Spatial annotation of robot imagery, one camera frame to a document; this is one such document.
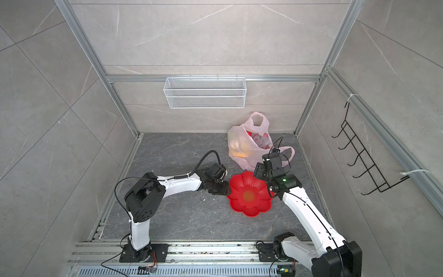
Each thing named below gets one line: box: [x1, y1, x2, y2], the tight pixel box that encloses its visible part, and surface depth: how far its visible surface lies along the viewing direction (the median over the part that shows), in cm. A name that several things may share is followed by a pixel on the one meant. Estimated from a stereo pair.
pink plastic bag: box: [227, 111, 296, 172], surface depth 104 cm
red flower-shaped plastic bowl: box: [227, 171, 276, 218], surface depth 94 cm
